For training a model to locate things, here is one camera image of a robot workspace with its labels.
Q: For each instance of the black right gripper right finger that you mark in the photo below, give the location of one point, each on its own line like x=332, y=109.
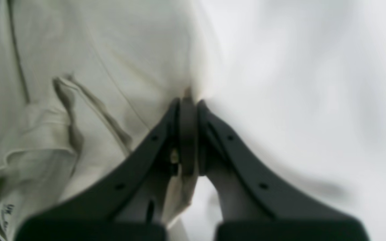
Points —
x=257, y=204

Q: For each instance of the beige T-shirt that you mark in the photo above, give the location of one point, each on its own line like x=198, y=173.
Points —
x=82, y=82

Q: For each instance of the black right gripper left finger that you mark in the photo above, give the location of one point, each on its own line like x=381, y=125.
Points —
x=127, y=204

